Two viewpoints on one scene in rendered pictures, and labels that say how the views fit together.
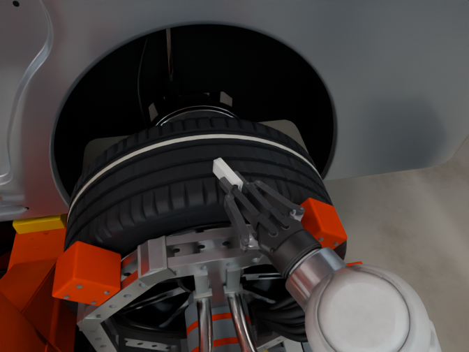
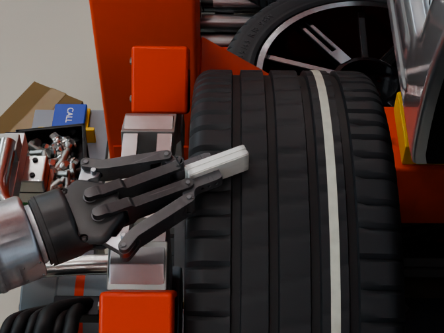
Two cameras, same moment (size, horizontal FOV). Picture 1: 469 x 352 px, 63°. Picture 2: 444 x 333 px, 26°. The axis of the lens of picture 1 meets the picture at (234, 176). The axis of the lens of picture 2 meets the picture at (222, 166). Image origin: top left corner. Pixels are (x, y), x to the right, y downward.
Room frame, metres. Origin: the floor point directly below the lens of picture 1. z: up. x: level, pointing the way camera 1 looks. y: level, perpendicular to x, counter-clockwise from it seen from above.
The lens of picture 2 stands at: (0.60, -0.65, 1.98)
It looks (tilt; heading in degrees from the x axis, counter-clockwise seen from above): 49 degrees down; 103
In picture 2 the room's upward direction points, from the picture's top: straight up
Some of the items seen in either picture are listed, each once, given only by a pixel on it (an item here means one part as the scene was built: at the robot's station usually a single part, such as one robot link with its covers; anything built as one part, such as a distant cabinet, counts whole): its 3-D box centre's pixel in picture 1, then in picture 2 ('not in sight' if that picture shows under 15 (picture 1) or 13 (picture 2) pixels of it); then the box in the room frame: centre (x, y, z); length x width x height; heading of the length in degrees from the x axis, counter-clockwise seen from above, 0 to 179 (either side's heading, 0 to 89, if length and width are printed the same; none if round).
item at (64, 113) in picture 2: not in sight; (69, 118); (-0.04, 0.69, 0.47); 0.07 x 0.07 x 0.02; 12
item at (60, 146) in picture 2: not in sight; (54, 180); (0.01, 0.48, 0.51); 0.20 x 0.14 x 0.13; 110
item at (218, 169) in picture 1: (225, 177); (215, 165); (0.45, 0.02, 1.19); 0.07 x 0.01 x 0.03; 37
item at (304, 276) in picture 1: (317, 279); (11, 242); (0.27, -0.13, 1.19); 0.09 x 0.06 x 0.09; 127
